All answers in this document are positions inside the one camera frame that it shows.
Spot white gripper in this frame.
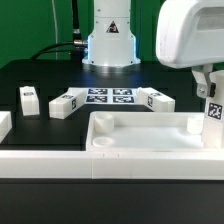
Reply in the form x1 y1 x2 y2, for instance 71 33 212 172
156 0 224 98

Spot white desk tabletop tray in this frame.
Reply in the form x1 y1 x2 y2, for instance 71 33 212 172
86 111 224 152

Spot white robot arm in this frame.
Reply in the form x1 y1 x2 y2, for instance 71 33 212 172
82 0 224 98

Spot fiducial marker sheet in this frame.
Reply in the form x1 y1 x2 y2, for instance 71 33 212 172
68 87 138 105

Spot white front fence bar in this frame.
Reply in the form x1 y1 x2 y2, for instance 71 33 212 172
0 150 224 180

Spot white left fence block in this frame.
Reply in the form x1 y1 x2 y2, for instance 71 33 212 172
0 111 12 144

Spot black cable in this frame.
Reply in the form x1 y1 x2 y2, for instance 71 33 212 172
30 0 89 61

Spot white thin cable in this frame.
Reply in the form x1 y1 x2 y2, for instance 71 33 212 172
51 0 59 61

